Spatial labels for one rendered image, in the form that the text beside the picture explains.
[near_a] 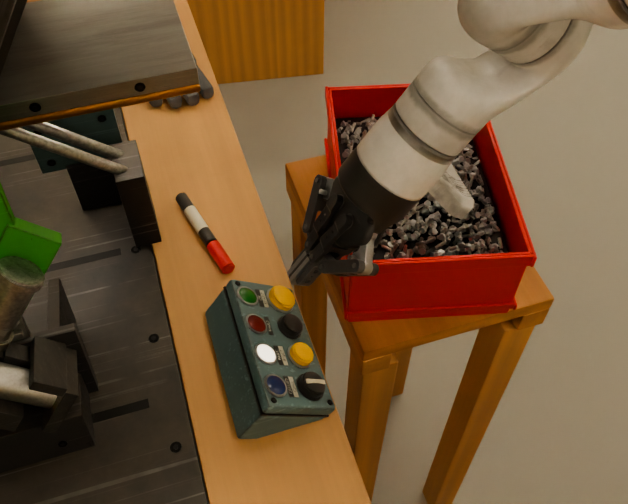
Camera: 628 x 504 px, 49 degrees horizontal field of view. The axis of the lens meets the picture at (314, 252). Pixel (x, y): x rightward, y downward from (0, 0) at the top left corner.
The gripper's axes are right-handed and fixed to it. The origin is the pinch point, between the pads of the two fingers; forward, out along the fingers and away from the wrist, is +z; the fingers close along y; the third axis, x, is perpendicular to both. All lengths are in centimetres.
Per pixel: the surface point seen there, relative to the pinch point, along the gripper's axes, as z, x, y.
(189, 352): 13.1, -7.0, 1.9
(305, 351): 3.8, -0.1, 7.4
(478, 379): 16.0, 44.1, 0.3
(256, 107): 66, 76, -140
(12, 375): 13.9, -24.4, 5.3
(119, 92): -4.6, -19.8, -13.5
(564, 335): 35, 119, -29
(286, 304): 4.0, -0.3, 1.5
